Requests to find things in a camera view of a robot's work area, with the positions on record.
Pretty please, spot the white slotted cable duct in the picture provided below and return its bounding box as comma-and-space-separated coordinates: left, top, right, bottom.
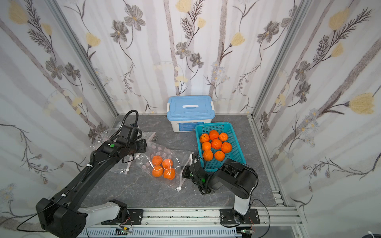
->
78, 227, 242, 238

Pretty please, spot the blue lidded storage box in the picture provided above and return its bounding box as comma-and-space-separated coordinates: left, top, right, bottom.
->
167, 95, 215, 132

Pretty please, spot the clear zip-top bag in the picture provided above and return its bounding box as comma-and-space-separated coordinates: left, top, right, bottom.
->
87, 126, 156, 174
136, 142, 193, 192

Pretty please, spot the teal plastic basket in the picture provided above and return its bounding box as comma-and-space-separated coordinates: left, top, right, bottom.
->
195, 122, 246, 172

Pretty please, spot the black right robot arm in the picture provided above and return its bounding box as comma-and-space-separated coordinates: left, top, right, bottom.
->
181, 155, 260, 228

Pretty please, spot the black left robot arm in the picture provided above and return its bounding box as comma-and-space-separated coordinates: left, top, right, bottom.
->
36, 122, 147, 238

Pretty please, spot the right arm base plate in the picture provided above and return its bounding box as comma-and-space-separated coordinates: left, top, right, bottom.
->
219, 208, 261, 226

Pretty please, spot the aluminium mounting rail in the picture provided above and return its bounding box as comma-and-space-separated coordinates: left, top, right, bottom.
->
80, 207, 304, 238

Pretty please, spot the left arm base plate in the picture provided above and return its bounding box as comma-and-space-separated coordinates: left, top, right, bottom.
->
101, 209, 144, 226

